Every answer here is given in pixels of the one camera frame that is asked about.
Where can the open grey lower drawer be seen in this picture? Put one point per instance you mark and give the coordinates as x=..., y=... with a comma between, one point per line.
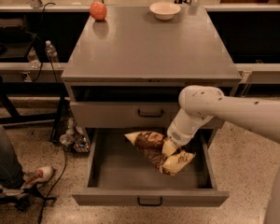
x=119, y=175

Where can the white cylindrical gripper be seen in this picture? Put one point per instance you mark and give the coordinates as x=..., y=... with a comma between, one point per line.
x=176, y=136

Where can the white bowl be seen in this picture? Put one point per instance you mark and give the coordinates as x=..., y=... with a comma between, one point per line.
x=164, y=11

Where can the person's leg in jeans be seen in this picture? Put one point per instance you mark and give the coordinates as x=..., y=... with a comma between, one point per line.
x=11, y=174

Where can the orange round fruit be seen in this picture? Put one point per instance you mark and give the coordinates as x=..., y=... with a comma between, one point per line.
x=98, y=11

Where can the closed grey upper drawer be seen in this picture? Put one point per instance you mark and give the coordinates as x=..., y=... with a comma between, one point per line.
x=123, y=114

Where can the grey drawer cabinet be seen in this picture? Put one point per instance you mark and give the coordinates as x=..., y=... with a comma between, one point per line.
x=134, y=57

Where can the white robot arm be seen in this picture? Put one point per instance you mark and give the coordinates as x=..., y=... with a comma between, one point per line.
x=199, y=104

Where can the pile of small floor items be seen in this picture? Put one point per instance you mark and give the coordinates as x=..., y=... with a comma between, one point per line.
x=73, y=138

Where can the black chair base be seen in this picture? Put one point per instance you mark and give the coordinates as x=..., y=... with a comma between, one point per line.
x=19, y=197

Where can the clear plastic water bottle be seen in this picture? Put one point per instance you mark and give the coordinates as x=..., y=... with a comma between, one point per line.
x=52, y=52

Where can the white and red sneaker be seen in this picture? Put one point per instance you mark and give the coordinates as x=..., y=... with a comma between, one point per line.
x=41, y=175

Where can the black side table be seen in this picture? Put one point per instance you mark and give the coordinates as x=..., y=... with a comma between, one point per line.
x=26, y=71

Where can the brown chip bag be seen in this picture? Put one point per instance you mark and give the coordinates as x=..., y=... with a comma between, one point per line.
x=149, y=144

